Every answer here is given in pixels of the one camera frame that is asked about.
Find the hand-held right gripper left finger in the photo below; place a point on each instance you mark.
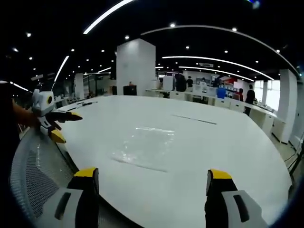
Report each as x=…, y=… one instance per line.
x=86, y=190

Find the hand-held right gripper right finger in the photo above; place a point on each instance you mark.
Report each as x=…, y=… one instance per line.
x=219, y=190

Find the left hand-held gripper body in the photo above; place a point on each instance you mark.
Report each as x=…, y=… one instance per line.
x=42, y=101

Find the clear plastic food packaging bag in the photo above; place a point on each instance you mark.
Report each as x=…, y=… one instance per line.
x=145, y=148

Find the grey mesh office chair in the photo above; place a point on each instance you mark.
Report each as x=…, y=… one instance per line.
x=40, y=171

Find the white square pillar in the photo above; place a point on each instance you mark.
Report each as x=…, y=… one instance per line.
x=135, y=66

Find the long white counter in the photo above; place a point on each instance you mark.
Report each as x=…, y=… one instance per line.
x=237, y=104

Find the blue box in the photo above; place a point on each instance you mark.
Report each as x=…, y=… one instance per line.
x=221, y=93

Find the white pillar by window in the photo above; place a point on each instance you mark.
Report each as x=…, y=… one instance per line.
x=287, y=104

